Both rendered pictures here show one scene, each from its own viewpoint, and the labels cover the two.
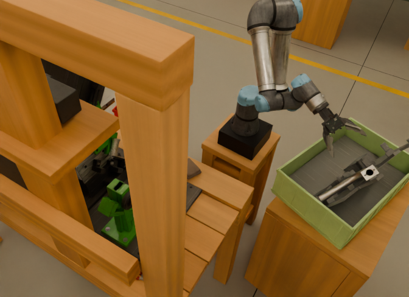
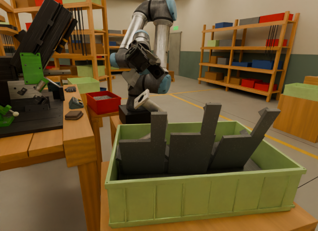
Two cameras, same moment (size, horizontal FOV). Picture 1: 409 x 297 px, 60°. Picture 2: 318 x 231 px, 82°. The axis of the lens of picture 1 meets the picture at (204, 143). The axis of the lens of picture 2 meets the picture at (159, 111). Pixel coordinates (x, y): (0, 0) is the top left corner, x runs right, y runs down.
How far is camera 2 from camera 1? 1.44 m
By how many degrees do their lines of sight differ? 40
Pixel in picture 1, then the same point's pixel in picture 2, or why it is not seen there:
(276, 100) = (122, 54)
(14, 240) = (33, 167)
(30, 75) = not seen: outside the picture
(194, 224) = (26, 138)
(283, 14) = (156, 6)
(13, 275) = (12, 182)
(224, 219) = (46, 144)
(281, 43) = (157, 31)
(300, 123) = not seen: hidden behind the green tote
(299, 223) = not seen: hidden behind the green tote
